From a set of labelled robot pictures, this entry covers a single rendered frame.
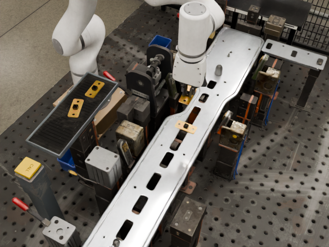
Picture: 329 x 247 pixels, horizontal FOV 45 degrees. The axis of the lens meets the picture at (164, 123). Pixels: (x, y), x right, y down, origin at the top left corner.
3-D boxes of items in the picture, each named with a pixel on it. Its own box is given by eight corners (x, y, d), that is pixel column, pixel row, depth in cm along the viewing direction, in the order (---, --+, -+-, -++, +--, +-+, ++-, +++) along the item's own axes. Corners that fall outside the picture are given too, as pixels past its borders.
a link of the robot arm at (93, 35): (64, 67, 176) (54, 23, 158) (96, 48, 185) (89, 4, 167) (82, 81, 171) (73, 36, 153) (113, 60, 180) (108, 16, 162)
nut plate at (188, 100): (188, 105, 130) (188, 102, 129) (177, 101, 131) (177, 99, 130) (197, 88, 135) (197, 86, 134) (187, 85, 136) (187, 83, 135)
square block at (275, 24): (266, 81, 213) (282, 27, 185) (251, 76, 215) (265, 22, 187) (270, 72, 217) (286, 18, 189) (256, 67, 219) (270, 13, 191)
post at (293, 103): (309, 112, 199) (328, 71, 177) (288, 105, 202) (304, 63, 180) (312, 104, 203) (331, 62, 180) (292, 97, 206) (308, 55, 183)
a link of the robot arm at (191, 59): (172, 51, 115) (172, 58, 118) (200, 59, 113) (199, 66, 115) (182, 34, 120) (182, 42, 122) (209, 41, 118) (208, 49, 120)
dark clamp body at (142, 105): (148, 171, 177) (145, 117, 147) (123, 160, 181) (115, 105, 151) (159, 153, 183) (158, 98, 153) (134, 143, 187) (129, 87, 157)
